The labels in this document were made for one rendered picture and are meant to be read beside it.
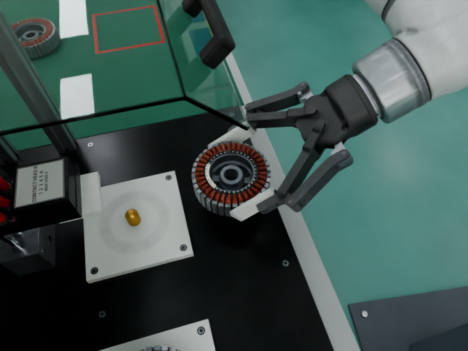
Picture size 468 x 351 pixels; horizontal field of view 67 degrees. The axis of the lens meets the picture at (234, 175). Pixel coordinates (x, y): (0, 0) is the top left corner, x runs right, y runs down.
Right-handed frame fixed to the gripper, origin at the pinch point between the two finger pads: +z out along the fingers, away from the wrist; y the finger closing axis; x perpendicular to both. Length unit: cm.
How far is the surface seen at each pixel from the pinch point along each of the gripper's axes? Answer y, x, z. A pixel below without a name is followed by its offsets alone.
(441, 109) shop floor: 63, -136, -64
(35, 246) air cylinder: -2.1, 12.7, 25.0
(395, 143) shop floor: 51, -119, -36
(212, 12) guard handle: 5.0, 19.3, -10.7
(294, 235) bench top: -7.4, -12.2, -1.8
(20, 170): 2.8, 19.8, 17.9
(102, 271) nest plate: -6.3, 5.5, 21.2
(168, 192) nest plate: 3.8, -0.2, 11.5
